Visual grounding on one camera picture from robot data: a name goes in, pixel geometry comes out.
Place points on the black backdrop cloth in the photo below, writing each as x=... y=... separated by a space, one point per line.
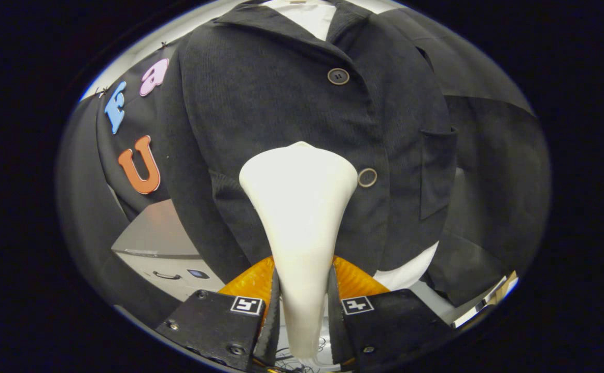
x=488 y=181

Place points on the black button jacket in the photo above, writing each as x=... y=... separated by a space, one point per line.
x=260 y=103

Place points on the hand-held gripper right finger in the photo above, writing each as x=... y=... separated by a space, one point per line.
x=335 y=321

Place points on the cardboard box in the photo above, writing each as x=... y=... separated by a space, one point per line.
x=506 y=286

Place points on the grey cabinet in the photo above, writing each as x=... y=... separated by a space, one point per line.
x=156 y=233

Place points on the white garment steamer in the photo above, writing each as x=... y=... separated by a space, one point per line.
x=299 y=207

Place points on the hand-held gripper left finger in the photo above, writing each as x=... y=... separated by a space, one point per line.
x=273 y=321

